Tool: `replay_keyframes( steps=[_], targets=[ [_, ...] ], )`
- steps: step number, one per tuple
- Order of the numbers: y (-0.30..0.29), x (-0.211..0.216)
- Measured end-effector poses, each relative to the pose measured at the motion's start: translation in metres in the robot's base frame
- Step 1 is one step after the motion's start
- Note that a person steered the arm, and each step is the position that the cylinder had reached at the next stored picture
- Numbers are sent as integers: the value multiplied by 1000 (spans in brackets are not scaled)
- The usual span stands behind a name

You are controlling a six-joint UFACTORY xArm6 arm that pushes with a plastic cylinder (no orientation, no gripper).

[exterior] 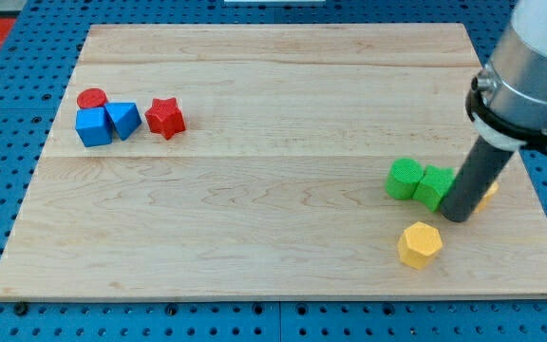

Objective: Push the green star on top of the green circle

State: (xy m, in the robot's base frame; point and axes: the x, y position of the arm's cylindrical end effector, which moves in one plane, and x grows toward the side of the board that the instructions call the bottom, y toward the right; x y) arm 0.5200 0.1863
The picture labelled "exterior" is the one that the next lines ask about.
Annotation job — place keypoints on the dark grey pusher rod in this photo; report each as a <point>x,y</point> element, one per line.
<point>479,170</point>

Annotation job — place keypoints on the green star block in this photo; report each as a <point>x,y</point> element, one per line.
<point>433,186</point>

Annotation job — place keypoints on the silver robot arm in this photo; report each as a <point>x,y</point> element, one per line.
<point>507,104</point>

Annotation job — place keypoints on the red star block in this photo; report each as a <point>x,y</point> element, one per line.
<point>165,117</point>

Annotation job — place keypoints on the yellow block behind rod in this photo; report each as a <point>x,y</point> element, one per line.
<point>486,198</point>

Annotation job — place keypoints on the green cylinder block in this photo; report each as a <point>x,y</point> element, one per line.
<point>403,178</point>

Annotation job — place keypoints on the yellow hexagon block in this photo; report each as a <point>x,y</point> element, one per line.
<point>419,244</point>

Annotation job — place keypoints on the wooden board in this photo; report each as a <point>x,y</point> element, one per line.
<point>276,189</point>

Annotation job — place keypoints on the blue triangle block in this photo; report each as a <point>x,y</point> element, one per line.
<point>125,118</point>

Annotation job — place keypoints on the blue cube block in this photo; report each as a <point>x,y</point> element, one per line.
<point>93,127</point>

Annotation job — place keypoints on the red cylinder block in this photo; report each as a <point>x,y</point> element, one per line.
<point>91,97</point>

